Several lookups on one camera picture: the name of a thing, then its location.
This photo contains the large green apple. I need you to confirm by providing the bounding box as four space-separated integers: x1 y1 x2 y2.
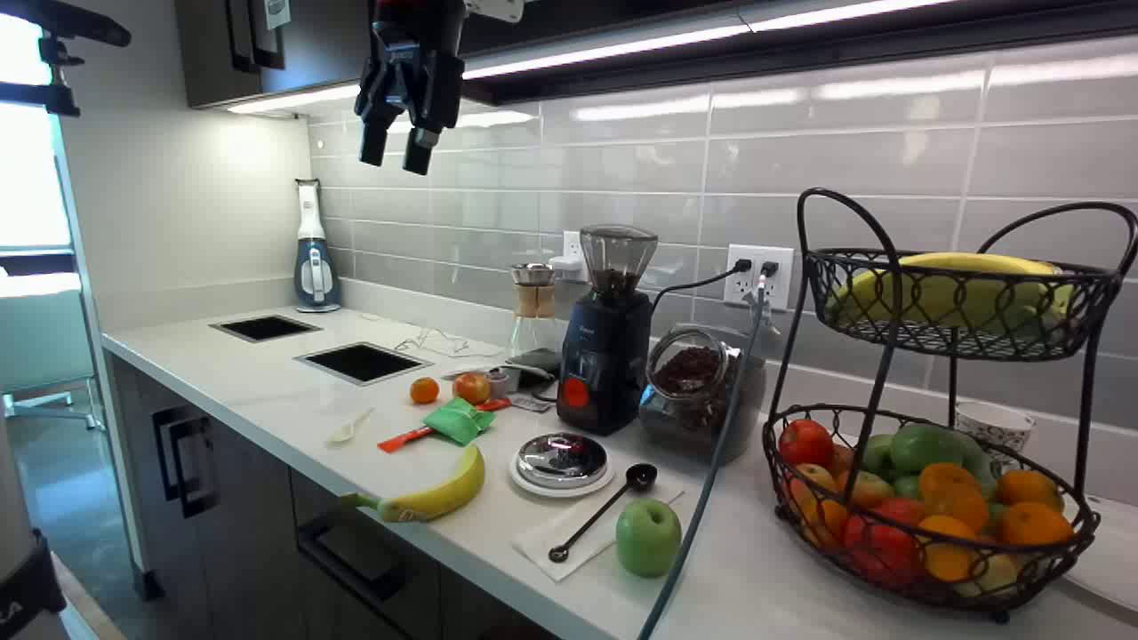
613 494 688 580

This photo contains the black two-tier wire fruit rack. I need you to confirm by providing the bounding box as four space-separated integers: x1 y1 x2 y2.
757 187 1138 625

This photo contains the single yellow banana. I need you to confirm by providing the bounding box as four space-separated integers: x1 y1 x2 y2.
342 440 490 528

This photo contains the yellow lemon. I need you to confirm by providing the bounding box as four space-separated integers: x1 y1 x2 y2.
956 547 1028 601

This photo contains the bright window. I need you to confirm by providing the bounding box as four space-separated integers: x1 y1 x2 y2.
0 10 78 261

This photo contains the black cabinet door handle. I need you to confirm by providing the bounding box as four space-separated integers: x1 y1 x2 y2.
172 412 223 518
150 406 191 504

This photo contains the orange fruit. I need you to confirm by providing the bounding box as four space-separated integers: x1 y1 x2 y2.
994 465 1064 511
1001 498 1078 550
917 511 986 586
917 460 994 534

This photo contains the dark base cabinet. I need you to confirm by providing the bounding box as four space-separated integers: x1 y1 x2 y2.
102 351 564 640

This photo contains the black square countertop inset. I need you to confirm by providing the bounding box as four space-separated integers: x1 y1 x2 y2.
209 315 322 344
300 343 425 383

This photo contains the under-cabinet light strip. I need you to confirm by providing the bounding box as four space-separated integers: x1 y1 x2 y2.
458 0 955 87

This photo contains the black coffee grinder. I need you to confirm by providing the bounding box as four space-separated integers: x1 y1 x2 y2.
556 223 663 438

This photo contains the white paper napkin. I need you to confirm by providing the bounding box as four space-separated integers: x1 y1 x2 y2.
508 476 688 586

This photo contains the glass pour-over carafe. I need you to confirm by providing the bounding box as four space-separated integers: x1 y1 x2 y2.
508 258 564 361

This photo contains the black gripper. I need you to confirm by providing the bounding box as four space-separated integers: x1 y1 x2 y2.
354 0 471 179

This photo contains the orange-red packet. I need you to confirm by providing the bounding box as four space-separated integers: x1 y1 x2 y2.
374 422 439 460

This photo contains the red apple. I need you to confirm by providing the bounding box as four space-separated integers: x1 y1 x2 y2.
839 510 929 586
776 415 837 469
871 494 931 529

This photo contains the small white patterned cup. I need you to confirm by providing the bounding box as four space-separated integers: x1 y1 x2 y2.
955 403 1035 457

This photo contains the long dark upper cabinet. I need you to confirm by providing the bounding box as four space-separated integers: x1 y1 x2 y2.
458 0 1138 108

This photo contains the dark upper cabinet with handles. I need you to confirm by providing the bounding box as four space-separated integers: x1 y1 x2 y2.
176 0 374 115

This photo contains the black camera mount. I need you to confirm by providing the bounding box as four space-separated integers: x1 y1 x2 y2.
0 0 137 123

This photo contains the green packet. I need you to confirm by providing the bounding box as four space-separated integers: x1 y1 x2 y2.
420 396 497 451

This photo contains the white plastic spoon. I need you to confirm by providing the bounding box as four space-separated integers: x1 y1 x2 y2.
323 406 376 451

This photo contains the black drawer handle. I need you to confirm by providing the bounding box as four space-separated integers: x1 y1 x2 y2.
296 510 412 601

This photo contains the blue cable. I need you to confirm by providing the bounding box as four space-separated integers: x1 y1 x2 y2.
633 279 776 640

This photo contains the yellowish apple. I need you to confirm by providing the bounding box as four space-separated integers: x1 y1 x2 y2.
846 465 899 511

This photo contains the glass jar of coffee beans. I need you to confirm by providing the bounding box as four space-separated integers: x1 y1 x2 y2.
637 324 763 460

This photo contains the black grinder power cable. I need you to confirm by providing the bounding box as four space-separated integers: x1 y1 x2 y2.
643 258 757 317

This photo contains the yellow banana bunch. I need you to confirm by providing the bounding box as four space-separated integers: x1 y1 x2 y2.
829 251 1078 337

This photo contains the black long-handled spoon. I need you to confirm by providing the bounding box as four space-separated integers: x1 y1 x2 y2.
546 460 663 566

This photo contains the loose red-yellow apple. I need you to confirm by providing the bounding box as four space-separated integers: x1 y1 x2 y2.
447 370 497 408

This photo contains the white wall outlet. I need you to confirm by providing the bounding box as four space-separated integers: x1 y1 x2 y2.
722 243 796 317

